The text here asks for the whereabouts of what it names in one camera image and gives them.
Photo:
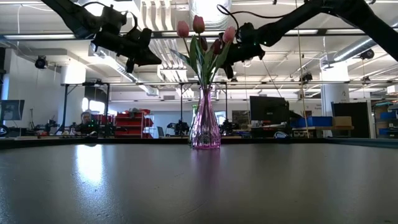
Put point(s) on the pink artificial tulip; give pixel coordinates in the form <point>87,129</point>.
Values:
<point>229,34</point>
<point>183,29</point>
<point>198,24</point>

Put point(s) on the dark magenta artificial tulip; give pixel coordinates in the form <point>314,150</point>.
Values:
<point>216,46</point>

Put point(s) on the dark red artificial tulip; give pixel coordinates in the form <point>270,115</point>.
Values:
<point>203,43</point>

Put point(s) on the black background robot arm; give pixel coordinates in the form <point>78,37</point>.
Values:
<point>179,127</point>
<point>228,127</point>

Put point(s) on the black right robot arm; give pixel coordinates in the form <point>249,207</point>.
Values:
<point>311,12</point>

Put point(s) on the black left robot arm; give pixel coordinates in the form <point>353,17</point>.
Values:
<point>71,15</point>

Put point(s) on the pink glass vase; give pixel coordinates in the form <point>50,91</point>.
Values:
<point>205,133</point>

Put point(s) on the large black computer monitor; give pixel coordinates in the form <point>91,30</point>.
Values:
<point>269,110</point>

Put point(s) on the red shelving unit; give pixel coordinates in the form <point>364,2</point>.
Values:
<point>133,124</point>

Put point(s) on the person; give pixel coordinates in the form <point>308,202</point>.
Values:
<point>86,117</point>

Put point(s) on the blue plastic bin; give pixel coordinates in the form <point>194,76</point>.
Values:
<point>314,121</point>

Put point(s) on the wooden background table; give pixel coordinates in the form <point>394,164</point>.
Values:
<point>323,127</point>

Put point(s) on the brown cardboard box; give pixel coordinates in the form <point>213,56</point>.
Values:
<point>342,121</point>

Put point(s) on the black cabinet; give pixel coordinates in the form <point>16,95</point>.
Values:
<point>357,119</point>

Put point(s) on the shelf with blue bins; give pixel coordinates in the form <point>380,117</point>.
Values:
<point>388,116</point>

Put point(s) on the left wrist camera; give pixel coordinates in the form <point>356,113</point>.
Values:
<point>143,35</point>

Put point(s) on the black metal station frame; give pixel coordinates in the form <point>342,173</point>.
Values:
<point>181,102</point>

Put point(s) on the wide silver ventilation duct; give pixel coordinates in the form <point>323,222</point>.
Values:
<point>211,9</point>

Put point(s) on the black ceiling camera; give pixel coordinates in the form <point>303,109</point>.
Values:
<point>367,54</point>
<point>41,62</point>
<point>306,76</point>

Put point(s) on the black overhead frame bar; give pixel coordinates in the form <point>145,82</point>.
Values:
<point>322,31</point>

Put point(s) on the slanted silver ventilation duct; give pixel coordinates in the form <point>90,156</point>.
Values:
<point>351,49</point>

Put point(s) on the black aluminium table frame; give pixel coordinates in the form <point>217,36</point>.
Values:
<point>46,142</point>

